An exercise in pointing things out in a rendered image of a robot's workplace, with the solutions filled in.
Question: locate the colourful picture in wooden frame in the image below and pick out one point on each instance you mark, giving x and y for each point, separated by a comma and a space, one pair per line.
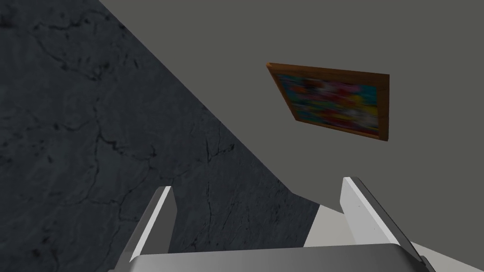
332, 100

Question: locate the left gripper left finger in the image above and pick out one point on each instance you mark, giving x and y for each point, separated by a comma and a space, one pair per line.
157, 223

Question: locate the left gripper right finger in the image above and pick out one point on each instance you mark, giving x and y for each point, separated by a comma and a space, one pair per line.
368, 219

